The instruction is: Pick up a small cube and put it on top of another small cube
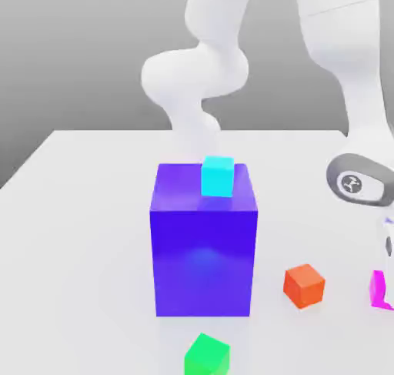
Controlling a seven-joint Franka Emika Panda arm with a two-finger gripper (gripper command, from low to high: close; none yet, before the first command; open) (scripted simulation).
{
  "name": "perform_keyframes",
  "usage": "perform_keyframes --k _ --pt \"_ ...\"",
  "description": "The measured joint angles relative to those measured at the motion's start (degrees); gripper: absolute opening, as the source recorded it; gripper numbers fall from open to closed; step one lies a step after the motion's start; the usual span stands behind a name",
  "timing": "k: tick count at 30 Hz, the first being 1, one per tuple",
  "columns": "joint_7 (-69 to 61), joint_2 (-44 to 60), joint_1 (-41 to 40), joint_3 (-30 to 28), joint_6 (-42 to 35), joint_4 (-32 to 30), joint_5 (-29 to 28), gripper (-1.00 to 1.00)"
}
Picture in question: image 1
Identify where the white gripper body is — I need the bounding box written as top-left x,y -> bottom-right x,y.
382,257 -> 394,304

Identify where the small magenta cube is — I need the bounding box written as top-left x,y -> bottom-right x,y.
369,269 -> 394,312

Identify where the small orange cube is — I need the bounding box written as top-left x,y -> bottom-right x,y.
282,263 -> 326,310

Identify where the small green cube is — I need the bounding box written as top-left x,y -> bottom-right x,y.
183,332 -> 231,375

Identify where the small cyan cube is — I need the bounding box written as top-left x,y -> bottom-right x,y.
201,155 -> 235,199

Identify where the large blue box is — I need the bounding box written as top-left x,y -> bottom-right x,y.
149,162 -> 259,318

